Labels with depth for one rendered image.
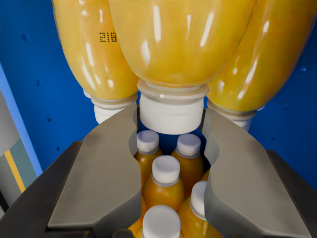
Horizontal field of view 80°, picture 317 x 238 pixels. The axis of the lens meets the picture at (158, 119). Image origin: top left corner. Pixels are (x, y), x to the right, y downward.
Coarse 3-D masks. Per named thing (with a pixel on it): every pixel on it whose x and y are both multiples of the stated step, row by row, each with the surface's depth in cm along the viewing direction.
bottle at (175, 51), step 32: (128, 0) 7; (160, 0) 6; (192, 0) 6; (224, 0) 6; (256, 0) 8; (128, 32) 8; (160, 32) 7; (192, 32) 7; (224, 32) 7; (128, 64) 10; (160, 64) 8; (192, 64) 8; (224, 64) 9; (160, 96) 9; (192, 96) 10
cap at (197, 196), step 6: (204, 180) 24; (198, 186) 24; (204, 186) 24; (192, 192) 23; (198, 192) 23; (192, 198) 23; (198, 198) 22; (192, 204) 23; (198, 204) 22; (198, 210) 22
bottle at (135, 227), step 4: (144, 200) 26; (144, 204) 25; (144, 208) 25; (144, 212) 25; (140, 220) 24; (136, 224) 24; (140, 224) 24; (128, 228) 23; (132, 228) 24; (136, 228) 24; (136, 232) 24
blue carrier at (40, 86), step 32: (0, 0) 14; (32, 0) 17; (0, 32) 14; (32, 32) 18; (0, 64) 14; (32, 64) 18; (64, 64) 22; (32, 96) 18; (64, 96) 23; (288, 96) 21; (32, 128) 19; (64, 128) 24; (256, 128) 26; (288, 128) 21; (32, 160) 19; (288, 160) 21
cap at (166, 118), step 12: (144, 96) 11; (144, 108) 11; (156, 108) 10; (168, 108) 10; (180, 108) 10; (192, 108) 10; (144, 120) 11; (156, 120) 10; (168, 120) 10; (180, 120) 10; (192, 120) 10; (168, 132) 10; (180, 132) 10
